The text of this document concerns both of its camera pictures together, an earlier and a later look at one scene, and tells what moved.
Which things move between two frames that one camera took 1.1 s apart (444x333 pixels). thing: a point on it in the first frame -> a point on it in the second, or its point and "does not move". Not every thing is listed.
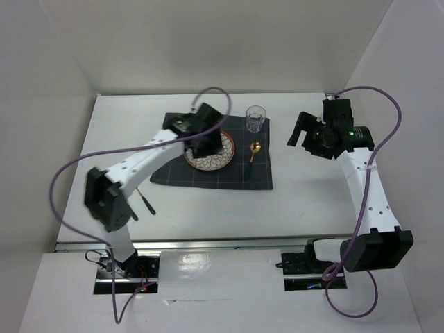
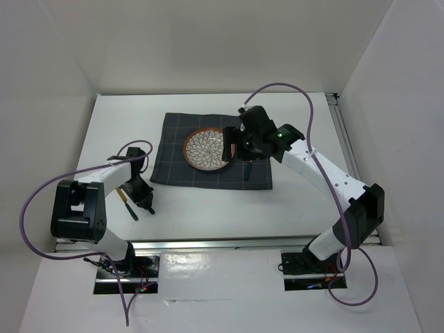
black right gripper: [304, 122] -> [229, 137]
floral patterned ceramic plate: [216, 161] does not move
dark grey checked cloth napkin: [250, 167] does not move
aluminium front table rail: [199, 244] does not move
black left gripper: [215, 146] -> [139, 198]
